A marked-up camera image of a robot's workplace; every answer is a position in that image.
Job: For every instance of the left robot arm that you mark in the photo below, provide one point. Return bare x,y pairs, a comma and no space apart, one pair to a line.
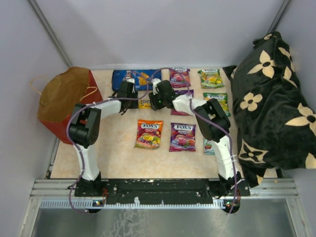
83,131

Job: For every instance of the blue snack packet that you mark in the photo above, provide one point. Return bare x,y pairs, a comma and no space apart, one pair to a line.
138,75

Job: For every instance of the green snack packet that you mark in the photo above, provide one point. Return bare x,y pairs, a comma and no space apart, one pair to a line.
210,78

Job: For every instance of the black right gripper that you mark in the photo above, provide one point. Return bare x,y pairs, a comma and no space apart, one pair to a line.
155,103

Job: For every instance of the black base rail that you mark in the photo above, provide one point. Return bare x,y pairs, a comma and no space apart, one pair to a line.
162,191

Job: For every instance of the purple berries candy packet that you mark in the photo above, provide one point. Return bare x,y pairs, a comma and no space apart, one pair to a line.
179,77
181,92
182,137

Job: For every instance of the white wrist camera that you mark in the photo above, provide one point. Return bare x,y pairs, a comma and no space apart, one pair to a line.
155,83
132,81

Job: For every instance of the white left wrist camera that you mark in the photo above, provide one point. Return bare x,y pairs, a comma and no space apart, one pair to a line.
132,81

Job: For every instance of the teal candy packet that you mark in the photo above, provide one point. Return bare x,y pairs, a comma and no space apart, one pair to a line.
207,147

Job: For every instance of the black floral blanket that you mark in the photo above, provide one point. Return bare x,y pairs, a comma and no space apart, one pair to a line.
276,128

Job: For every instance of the red paper bag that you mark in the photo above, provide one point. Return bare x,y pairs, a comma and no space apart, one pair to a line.
61,94

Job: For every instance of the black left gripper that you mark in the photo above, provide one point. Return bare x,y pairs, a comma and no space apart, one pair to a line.
129,104

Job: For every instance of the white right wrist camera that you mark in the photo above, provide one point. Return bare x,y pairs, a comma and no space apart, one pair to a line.
155,83

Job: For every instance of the yellow chocolate candy packet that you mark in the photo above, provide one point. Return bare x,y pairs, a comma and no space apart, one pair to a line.
144,104

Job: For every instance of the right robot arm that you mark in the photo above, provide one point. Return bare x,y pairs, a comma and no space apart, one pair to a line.
213,123

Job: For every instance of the orange fruit candy packet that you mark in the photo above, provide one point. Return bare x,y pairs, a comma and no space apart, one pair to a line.
148,134

